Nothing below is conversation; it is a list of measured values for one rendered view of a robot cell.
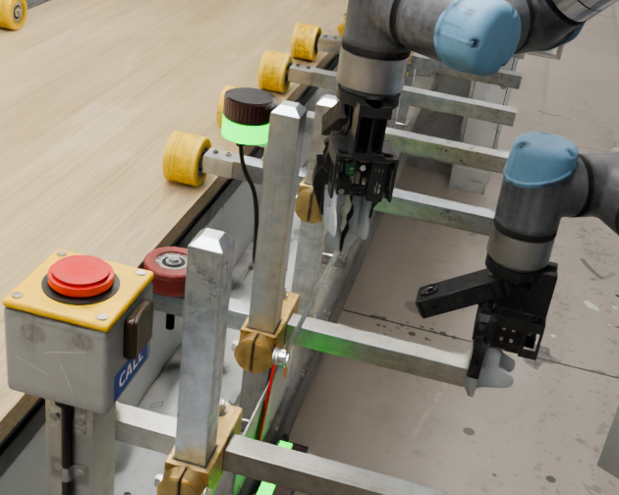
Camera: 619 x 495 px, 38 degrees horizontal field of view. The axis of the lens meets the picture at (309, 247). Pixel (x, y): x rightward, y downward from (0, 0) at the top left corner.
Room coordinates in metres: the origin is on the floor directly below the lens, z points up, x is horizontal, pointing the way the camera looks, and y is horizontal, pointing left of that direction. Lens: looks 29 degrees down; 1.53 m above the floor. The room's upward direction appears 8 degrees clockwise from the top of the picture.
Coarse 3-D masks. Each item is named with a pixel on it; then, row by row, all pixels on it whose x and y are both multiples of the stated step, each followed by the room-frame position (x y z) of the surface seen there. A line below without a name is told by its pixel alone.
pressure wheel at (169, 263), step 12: (156, 252) 1.05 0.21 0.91; (168, 252) 1.06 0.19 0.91; (180, 252) 1.06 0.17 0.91; (144, 264) 1.02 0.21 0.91; (156, 264) 1.02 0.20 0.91; (168, 264) 1.03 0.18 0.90; (180, 264) 1.03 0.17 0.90; (156, 276) 1.00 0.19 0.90; (168, 276) 1.00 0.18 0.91; (180, 276) 1.00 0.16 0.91; (156, 288) 1.00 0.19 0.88; (168, 288) 1.00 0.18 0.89; (180, 288) 1.00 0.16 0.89; (168, 324) 1.03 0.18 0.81
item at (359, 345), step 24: (168, 312) 1.02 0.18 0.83; (240, 312) 1.00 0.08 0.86; (288, 336) 0.99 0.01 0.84; (312, 336) 0.98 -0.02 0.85; (336, 336) 0.98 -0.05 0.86; (360, 336) 0.99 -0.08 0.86; (384, 336) 0.99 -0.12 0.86; (360, 360) 0.97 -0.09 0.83; (384, 360) 0.97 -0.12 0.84; (408, 360) 0.96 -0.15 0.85; (432, 360) 0.96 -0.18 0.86; (456, 360) 0.96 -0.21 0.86; (456, 384) 0.95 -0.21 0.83
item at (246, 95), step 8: (240, 88) 1.00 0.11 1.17; (248, 88) 1.00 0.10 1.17; (256, 88) 1.01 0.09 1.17; (232, 96) 0.97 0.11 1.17; (240, 96) 0.97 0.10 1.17; (248, 96) 0.98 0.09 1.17; (256, 96) 0.98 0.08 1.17; (264, 96) 0.98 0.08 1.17; (272, 96) 0.99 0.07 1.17; (248, 104) 0.95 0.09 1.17; (256, 104) 0.96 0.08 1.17; (264, 104) 0.96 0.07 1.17; (240, 144) 0.98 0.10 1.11; (256, 144) 0.96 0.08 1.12; (264, 144) 0.96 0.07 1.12; (240, 152) 0.98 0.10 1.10; (264, 152) 0.96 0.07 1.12; (240, 160) 0.98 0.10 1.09; (264, 160) 0.96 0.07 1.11; (248, 176) 0.98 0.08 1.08; (256, 200) 0.97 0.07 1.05; (256, 208) 0.97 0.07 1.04; (256, 216) 0.97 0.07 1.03; (256, 224) 0.97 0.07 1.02; (256, 232) 0.97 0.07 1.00
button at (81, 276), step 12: (60, 264) 0.47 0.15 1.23; (72, 264) 0.47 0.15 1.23; (84, 264) 0.48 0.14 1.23; (96, 264) 0.48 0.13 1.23; (108, 264) 0.48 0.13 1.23; (48, 276) 0.46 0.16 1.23; (60, 276) 0.46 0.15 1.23; (72, 276) 0.46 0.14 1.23; (84, 276) 0.46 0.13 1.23; (96, 276) 0.46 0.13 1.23; (108, 276) 0.47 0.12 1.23; (60, 288) 0.45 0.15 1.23; (72, 288) 0.45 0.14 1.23; (84, 288) 0.45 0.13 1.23; (96, 288) 0.46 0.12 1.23; (108, 288) 0.46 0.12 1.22
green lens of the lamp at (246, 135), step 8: (224, 120) 0.96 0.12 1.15; (224, 128) 0.96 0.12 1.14; (232, 128) 0.95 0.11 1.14; (240, 128) 0.95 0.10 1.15; (248, 128) 0.95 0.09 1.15; (256, 128) 0.95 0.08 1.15; (264, 128) 0.96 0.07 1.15; (224, 136) 0.96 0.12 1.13; (232, 136) 0.95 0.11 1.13; (240, 136) 0.95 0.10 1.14; (248, 136) 0.95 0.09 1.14; (256, 136) 0.95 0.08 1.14; (264, 136) 0.96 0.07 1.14
